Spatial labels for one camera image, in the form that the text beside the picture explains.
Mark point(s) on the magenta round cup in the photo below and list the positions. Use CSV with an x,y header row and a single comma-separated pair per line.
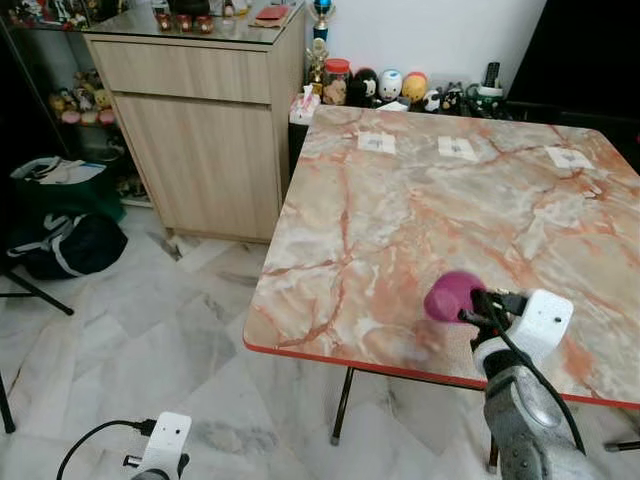
x,y
449,296

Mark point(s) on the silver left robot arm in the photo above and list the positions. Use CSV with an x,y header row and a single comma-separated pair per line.
x,y
158,475

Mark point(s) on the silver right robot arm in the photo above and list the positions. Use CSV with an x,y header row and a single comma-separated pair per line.
x,y
525,420

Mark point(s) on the marble pattern folding table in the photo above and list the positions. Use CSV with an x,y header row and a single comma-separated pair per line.
x,y
420,220

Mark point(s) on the white paper label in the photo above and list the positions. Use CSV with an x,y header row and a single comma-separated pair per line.
x,y
458,148
377,142
570,157

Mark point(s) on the green and white mug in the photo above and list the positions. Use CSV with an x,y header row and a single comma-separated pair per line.
x,y
488,102

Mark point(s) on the black and white plush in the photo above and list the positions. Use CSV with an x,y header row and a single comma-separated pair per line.
x,y
452,98

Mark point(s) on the black remote control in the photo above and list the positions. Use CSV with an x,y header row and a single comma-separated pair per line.
x,y
492,74

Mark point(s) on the orange egg shaped toy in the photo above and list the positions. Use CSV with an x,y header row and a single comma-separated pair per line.
x,y
415,88

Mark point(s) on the white egg shaped toy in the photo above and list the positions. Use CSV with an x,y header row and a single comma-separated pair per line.
x,y
390,85

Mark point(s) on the black egg shaped toy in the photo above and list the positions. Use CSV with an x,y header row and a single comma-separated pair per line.
x,y
365,88

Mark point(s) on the black television screen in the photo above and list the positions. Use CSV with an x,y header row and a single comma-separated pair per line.
x,y
590,50

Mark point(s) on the white tissue pack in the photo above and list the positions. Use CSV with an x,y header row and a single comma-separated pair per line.
x,y
304,108

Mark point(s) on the red lid glass jar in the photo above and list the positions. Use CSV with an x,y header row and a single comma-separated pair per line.
x,y
336,85

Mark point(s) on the light wooden cabinet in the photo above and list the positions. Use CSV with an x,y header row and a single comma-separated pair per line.
x,y
200,150

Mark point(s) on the blue and gold trophy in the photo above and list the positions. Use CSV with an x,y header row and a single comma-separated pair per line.
x,y
321,20

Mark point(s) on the red wallet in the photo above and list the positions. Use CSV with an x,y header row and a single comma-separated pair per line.
x,y
271,15

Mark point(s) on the black duffel bag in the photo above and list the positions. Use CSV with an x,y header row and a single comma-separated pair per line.
x,y
90,245

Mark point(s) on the small red jar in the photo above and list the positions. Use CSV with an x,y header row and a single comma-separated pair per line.
x,y
186,23
163,20
205,24

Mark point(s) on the green bag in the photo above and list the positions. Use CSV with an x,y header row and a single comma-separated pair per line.
x,y
70,200

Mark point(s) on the black tripod leg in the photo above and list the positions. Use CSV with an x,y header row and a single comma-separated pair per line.
x,y
40,295

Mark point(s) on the dark display shelf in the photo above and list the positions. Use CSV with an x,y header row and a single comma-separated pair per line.
x,y
40,60

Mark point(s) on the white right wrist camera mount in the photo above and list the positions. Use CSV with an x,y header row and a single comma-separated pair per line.
x,y
541,322

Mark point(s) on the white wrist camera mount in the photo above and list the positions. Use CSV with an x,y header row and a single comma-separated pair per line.
x,y
168,440
541,322

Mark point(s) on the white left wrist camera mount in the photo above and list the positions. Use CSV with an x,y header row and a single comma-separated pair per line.
x,y
168,440

